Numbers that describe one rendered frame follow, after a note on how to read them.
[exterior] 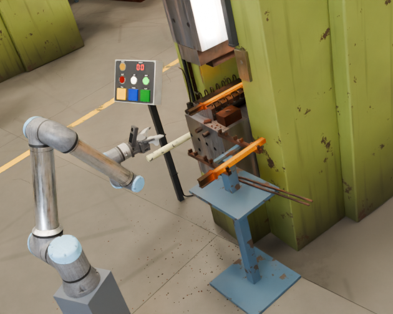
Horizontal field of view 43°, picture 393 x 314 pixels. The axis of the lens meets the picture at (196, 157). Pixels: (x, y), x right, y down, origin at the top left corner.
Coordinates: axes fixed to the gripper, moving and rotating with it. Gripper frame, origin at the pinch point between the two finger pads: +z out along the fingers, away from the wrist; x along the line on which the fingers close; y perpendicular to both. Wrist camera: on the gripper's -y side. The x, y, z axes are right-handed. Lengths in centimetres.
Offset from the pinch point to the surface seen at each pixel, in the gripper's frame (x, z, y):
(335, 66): 50, 91, -11
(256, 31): 44, 47, -48
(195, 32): 10, 33, -47
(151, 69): -44, 27, -15
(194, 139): -11.2, 26.9, 25.9
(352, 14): 58, 97, -40
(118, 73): -68, 13, -12
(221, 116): 17.3, 33.0, 2.2
